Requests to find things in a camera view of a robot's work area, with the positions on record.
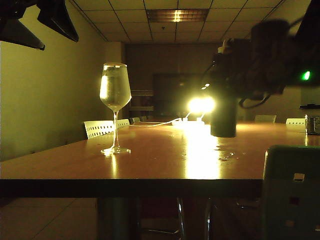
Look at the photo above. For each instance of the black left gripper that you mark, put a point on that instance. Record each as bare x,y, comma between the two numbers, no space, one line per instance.
12,7

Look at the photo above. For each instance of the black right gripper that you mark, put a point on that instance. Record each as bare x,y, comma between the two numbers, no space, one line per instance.
272,60

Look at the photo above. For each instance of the black thermos cup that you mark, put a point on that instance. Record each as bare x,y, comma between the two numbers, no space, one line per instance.
223,120

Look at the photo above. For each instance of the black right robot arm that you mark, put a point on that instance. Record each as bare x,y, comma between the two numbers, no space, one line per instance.
311,37

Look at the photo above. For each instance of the clear stemmed wine glass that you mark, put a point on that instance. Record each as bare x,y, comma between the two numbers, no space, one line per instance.
115,95

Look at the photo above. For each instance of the glowing lamp bulb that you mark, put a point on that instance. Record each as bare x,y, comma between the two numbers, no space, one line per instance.
197,105

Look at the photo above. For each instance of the black television screen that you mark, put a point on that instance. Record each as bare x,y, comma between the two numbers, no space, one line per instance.
170,95

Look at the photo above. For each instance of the louvred ceiling light fixture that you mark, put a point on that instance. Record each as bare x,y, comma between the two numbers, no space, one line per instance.
175,15

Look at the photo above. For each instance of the white slotted chair back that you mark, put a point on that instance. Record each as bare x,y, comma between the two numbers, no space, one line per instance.
295,123

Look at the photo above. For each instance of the dark shelf cabinet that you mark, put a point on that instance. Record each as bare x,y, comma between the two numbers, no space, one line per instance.
142,108

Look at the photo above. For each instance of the dark distant chair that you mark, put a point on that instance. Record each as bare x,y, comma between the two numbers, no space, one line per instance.
135,120

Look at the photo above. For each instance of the shiny metallic container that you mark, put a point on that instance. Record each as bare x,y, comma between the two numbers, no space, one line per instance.
313,125

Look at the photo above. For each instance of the small white perforated chair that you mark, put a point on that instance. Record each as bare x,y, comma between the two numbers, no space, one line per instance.
123,123

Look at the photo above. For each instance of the grey plastic chair back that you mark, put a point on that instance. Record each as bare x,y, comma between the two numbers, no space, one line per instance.
282,200

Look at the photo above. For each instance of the orange seat chrome leg chair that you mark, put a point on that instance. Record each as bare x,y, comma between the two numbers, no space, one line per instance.
160,210

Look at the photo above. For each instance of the round metal table leg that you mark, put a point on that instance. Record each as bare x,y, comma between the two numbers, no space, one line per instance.
115,220

